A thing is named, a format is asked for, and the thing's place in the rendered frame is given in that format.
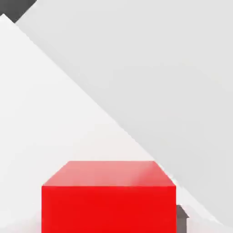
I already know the small red cube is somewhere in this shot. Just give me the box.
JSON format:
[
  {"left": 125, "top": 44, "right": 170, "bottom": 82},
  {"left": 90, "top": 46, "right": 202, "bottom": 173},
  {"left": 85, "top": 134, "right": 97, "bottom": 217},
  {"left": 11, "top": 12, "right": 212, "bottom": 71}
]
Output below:
[{"left": 41, "top": 160, "right": 177, "bottom": 233}]

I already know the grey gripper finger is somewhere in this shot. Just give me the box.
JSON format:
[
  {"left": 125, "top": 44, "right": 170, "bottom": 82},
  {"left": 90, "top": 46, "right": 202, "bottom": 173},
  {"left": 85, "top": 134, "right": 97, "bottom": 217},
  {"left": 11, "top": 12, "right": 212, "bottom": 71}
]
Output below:
[{"left": 176, "top": 204, "right": 210, "bottom": 233}]

